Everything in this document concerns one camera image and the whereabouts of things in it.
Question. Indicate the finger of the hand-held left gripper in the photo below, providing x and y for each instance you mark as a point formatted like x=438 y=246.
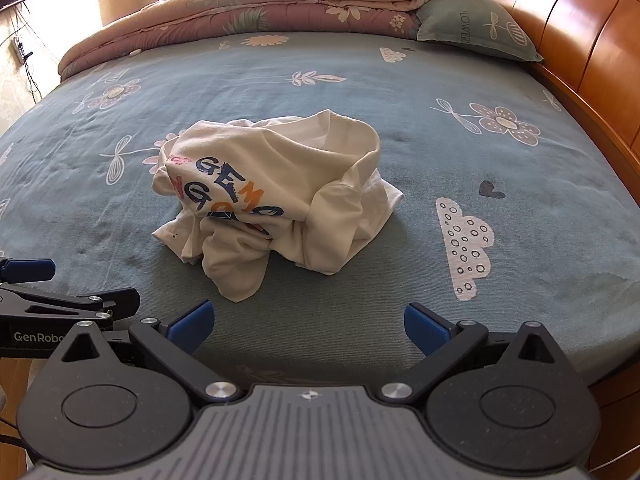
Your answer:
x=50 y=305
x=30 y=269

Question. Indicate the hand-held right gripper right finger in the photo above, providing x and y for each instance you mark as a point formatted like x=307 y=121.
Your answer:
x=425 y=330

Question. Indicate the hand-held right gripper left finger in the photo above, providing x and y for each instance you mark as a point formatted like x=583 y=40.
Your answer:
x=192 y=327

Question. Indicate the white printed sweatshirt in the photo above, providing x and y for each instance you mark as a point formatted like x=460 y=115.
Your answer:
x=280 y=185

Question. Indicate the power strip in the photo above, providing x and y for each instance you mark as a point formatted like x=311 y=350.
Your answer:
x=21 y=51

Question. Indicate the green pillow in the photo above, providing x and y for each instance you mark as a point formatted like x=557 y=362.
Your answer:
x=475 y=25

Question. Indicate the pink floral quilt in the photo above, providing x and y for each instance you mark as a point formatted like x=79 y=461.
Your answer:
x=250 y=15

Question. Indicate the wooden headboard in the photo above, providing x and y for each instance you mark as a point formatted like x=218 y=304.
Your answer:
x=575 y=20

